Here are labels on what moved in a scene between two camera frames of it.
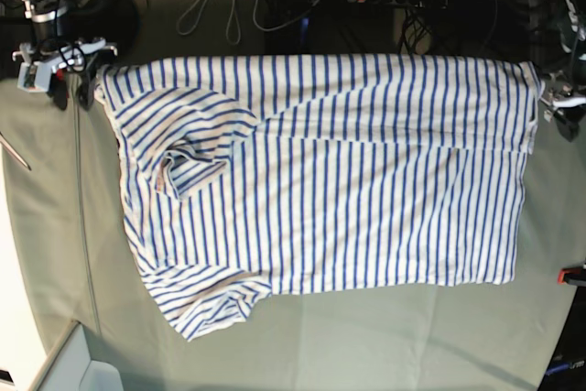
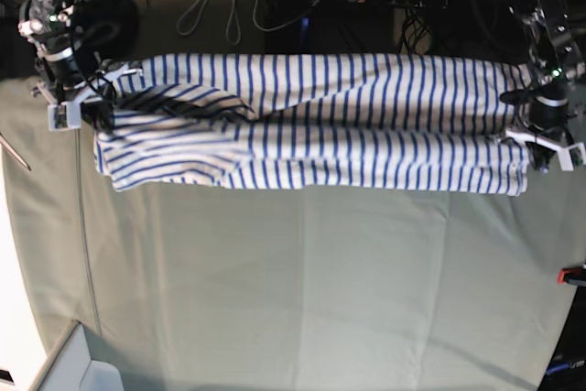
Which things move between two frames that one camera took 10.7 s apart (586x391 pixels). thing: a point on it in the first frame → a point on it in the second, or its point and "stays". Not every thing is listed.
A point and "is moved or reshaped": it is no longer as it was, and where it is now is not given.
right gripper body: x=564 y=107 → x=542 y=143
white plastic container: x=72 y=369 stays
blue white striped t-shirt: x=247 y=178 is moved or reshaped
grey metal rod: x=4 y=140 stays
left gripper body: x=48 y=69 → x=99 y=102
